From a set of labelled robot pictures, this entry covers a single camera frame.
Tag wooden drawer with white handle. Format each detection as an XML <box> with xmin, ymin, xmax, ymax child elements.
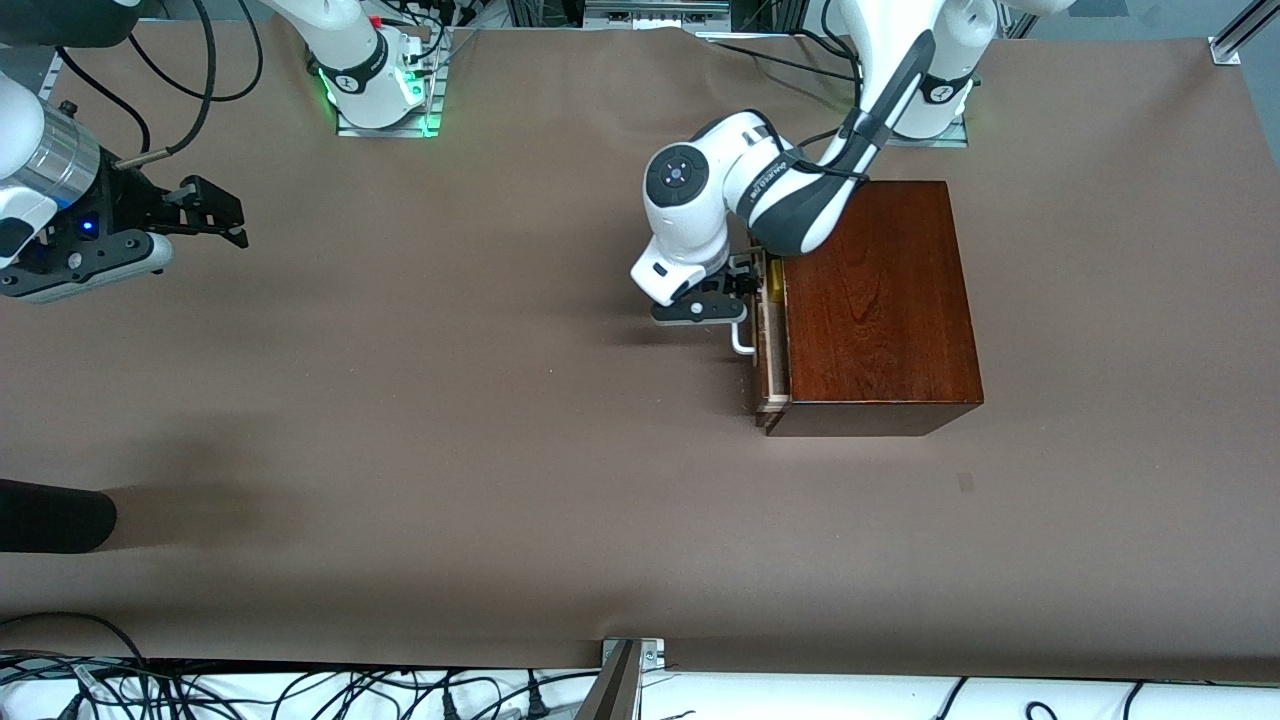
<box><xmin>729</xmin><ymin>250</ymin><xmax>793</xmax><ymax>429</ymax></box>

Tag dark brown wooden cabinet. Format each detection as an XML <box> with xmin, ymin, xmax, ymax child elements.
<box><xmin>765</xmin><ymin>180</ymin><xmax>985</xmax><ymax>438</ymax></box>

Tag brown paper table cover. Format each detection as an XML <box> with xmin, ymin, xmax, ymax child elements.
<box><xmin>0</xmin><ymin>20</ymin><xmax>1280</xmax><ymax>683</ymax></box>

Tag black cylinder object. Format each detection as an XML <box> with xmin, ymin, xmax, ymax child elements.
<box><xmin>0</xmin><ymin>479</ymin><xmax>119</xmax><ymax>554</ymax></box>

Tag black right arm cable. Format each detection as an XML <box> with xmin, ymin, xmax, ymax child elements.
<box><xmin>55</xmin><ymin>0</ymin><xmax>266</xmax><ymax>169</ymax></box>

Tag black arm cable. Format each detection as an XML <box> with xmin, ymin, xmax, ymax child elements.
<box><xmin>55</xmin><ymin>0</ymin><xmax>266</xmax><ymax>169</ymax></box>
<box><xmin>745</xmin><ymin>0</ymin><xmax>881</xmax><ymax>186</ymax></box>

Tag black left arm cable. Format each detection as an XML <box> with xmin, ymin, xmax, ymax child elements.
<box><xmin>745</xmin><ymin>0</ymin><xmax>881</xmax><ymax>186</ymax></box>

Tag black base power cable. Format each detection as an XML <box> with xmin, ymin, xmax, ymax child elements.
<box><xmin>700</xmin><ymin>28</ymin><xmax>859</xmax><ymax>86</ymax></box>

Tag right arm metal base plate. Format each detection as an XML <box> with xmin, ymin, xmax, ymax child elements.
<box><xmin>335</xmin><ymin>28</ymin><xmax>448</xmax><ymax>139</ymax></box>

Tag aluminium profile post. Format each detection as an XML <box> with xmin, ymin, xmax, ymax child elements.
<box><xmin>575</xmin><ymin>637</ymin><xmax>667</xmax><ymax>720</ymax></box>

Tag tangled black floor cables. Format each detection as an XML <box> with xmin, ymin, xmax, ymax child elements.
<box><xmin>0</xmin><ymin>612</ymin><xmax>601</xmax><ymax>720</ymax></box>

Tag aluminium corner bracket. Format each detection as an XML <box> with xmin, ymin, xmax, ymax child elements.
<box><xmin>1208</xmin><ymin>0</ymin><xmax>1280</xmax><ymax>67</ymax></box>

